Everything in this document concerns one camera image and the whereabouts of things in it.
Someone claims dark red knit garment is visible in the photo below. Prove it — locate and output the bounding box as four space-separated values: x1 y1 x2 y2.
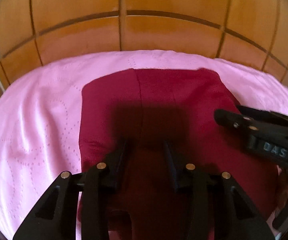
79 69 278 239

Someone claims person's right hand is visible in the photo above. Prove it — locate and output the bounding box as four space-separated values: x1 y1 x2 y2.
267 165 288 237

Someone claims pink quilted bedspread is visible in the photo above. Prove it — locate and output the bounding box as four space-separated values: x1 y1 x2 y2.
0 50 288 239

